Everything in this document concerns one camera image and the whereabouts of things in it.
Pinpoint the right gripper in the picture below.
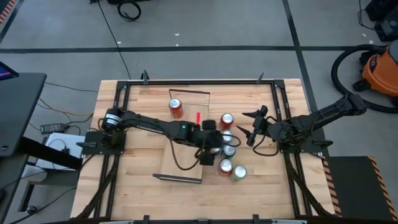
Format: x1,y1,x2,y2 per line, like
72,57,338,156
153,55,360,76
236,105,270,147

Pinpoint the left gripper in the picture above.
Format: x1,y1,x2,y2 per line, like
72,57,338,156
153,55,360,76
197,119,225,166

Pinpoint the silver soda can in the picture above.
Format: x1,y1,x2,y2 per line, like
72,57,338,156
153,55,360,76
221,130,234,144

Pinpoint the red can with black print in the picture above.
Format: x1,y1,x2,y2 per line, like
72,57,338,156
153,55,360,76
219,113,235,131

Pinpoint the red soda can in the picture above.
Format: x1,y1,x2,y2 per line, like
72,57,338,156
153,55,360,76
218,158,234,177
168,98,184,119

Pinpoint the pale green ginger ale can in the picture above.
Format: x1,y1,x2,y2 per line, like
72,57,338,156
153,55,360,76
230,164,248,182

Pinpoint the orange shop vacuum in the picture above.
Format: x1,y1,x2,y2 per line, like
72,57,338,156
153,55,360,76
330,43,398,114
353,39,398,98

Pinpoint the black platform with hazard stripes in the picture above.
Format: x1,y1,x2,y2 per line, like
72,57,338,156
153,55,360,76
321,155,398,222

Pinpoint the white box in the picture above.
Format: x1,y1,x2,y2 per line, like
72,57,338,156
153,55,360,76
35,132,86,171

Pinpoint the black power adapter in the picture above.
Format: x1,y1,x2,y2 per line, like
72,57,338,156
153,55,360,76
40,123,65,135

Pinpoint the black equipment box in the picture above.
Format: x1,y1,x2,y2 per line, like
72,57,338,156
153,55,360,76
374,18,398,43
365,0,398,22

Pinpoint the black desk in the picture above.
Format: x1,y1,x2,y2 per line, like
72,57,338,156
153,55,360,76
0,72,84,224

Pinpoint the black computer monitor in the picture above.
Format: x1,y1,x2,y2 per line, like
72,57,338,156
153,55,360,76
0,61,20,81

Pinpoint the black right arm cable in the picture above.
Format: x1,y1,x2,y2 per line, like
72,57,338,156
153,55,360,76
252,133,280,157

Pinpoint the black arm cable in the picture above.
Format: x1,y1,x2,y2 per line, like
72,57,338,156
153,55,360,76
252,133,280,157
169,139,205,172

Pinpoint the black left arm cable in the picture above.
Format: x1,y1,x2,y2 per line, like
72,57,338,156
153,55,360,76
169,139,205,172

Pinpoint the black aluminium table frame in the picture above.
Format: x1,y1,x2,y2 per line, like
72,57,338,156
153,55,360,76
70,79,341,224

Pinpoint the black floor cable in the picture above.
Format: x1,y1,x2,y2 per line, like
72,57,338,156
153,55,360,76
98,0,132,80

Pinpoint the yellow cable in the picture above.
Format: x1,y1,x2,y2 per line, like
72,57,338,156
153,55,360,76
37,97,95,118

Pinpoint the coiled black cable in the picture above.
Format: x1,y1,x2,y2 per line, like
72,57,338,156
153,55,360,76
116,0,142,22

